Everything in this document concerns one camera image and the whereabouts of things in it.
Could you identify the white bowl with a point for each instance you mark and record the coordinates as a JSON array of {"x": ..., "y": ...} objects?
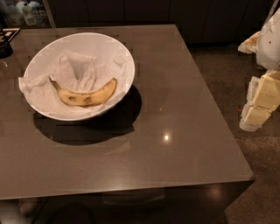
[{"x": 87, "y": 43}]

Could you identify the yellow spotted banana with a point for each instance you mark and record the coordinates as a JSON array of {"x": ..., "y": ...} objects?
[{"x": 95, "y": 98}]

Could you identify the shelf with white bottles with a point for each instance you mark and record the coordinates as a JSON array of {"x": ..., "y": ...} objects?
[{"x": 26, "y": 14}]

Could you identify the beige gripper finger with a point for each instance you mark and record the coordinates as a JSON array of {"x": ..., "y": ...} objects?
[
  {"x": 266, "y": 99},
  {"x": 252, "y": 87}
]

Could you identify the white paper towel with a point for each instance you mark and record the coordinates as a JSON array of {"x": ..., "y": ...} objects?
[{"x": 75, "y": 72}]

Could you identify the black object on table edge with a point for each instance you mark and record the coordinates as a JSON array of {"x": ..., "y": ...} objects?
[{"x": 6, "y": 35}]

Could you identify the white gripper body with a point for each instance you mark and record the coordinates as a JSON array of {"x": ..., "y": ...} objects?
[{"x": 270, "y": 44}]

